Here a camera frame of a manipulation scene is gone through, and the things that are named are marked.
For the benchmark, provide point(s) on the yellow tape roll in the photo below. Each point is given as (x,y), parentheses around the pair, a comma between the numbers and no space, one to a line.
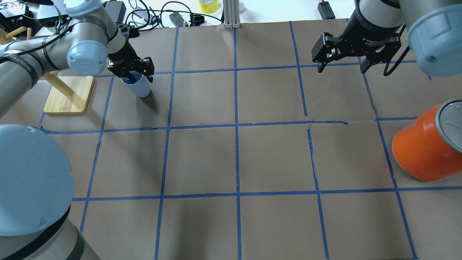
(208,6)

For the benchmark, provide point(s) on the black power adapter brick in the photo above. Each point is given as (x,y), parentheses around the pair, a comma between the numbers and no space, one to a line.
(325,10)

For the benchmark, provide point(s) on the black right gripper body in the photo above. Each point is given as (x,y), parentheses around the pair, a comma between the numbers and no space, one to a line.
(368,35)

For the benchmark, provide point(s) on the light blue plastic cup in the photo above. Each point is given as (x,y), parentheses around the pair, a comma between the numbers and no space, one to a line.
(138,84)

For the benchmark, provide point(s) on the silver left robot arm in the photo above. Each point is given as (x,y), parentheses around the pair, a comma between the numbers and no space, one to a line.
(36,183)

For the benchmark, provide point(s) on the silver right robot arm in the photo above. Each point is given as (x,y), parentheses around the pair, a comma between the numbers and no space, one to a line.
(429,28)

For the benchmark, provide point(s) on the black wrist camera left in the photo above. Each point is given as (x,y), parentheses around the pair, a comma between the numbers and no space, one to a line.
(129,31)

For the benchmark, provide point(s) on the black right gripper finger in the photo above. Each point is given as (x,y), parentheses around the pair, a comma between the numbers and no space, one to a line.
(367,64)
(321,67)

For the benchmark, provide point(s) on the orange can with silver lid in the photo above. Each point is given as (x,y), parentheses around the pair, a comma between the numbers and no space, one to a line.
(429,149)

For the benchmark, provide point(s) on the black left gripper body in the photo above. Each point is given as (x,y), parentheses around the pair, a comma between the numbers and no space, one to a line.
(122,54)

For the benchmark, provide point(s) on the aluminium frame post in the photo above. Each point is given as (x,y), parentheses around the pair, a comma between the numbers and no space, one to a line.
(231,14)

